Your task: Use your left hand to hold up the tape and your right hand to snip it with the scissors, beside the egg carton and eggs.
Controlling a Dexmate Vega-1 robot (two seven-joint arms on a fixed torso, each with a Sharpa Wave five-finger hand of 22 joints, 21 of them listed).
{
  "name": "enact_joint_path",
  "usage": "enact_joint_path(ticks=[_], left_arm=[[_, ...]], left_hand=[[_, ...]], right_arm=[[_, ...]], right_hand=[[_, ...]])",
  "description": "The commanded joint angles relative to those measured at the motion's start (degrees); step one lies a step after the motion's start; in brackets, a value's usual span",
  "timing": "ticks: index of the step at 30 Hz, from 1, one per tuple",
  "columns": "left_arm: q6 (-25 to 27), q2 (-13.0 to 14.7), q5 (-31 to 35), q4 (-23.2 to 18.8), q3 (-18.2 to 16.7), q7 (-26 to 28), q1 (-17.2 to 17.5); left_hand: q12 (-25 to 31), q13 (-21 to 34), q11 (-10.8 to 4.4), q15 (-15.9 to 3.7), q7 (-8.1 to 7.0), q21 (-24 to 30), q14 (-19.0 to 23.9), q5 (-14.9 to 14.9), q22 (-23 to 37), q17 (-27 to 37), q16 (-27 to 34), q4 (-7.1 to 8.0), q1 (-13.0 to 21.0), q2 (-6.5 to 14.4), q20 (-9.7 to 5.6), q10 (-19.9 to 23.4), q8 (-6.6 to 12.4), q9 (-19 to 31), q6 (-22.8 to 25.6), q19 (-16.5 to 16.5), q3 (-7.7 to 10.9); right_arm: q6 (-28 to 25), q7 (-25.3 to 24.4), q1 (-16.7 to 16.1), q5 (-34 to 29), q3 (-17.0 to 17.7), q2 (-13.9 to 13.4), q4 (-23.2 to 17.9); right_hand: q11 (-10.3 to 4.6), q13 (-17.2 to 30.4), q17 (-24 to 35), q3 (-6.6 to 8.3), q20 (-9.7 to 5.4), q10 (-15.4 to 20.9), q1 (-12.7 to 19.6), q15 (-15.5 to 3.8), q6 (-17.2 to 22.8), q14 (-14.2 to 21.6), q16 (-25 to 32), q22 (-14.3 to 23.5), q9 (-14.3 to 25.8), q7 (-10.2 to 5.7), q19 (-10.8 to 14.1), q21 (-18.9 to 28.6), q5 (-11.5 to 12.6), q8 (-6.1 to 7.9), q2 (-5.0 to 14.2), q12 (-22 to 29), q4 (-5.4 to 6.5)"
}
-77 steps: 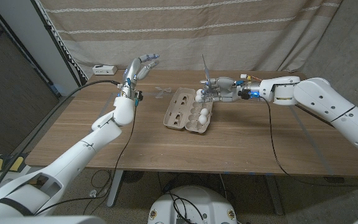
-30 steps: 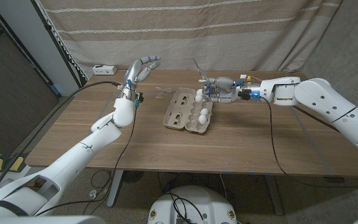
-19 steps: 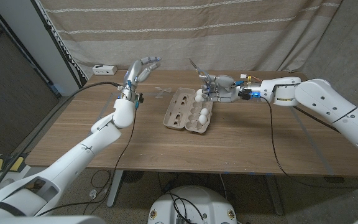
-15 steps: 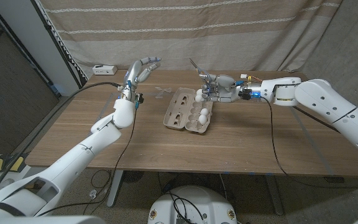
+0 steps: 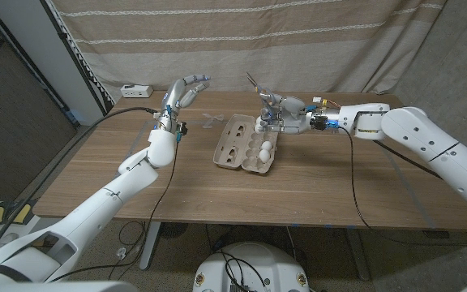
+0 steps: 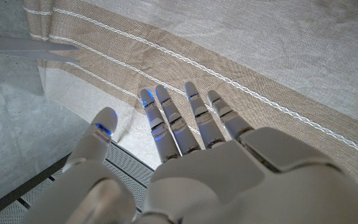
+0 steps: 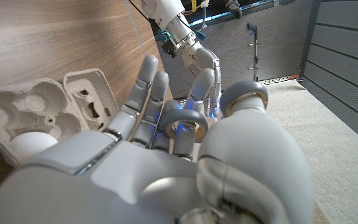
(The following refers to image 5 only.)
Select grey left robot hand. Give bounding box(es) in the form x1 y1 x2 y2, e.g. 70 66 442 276
152 74 212 137

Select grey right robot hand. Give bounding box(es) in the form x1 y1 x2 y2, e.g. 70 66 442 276
255 95 319 135

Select scissors with grey yellow handles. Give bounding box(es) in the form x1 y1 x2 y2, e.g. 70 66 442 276
246 71 278 113

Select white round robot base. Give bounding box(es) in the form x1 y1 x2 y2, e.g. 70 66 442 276
192 242 310 292

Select grey cardboard egg carton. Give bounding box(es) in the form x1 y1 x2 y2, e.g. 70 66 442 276
212 114 280 175

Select white power strip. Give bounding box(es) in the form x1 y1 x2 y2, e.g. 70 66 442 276
120 84 154 99

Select beige striped curtain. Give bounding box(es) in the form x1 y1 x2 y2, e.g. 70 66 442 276
50 0 448 95

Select black ribbed round object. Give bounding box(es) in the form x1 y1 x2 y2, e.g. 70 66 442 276
159 221 190 240

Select white table leg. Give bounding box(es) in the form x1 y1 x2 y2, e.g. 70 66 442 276
139 221 162 271
345 227 371 281

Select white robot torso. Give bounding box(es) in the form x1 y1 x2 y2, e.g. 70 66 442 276
0 280 139 292

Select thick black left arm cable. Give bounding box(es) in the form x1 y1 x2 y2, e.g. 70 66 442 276
0 106 161 260

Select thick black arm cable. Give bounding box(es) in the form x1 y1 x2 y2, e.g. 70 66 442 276
0 106 161 260
373 140 443 180

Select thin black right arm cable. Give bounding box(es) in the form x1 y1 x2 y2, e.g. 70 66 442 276
337 126 467 247

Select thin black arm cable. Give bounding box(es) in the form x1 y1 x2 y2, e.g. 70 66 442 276
49 140 179 283
337 126 467 247

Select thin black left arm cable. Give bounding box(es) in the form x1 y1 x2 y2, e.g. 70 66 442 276
49 140 179 283

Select black slanted frame post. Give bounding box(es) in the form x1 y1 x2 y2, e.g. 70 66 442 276
38 0 115 118

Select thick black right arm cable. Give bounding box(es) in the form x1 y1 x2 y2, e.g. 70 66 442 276
373 140 443 180

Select thin black floor cable loop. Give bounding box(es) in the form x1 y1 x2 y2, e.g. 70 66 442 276
118 221 148 247

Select black looped base cable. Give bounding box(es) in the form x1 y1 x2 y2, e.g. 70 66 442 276
214 251 268 292

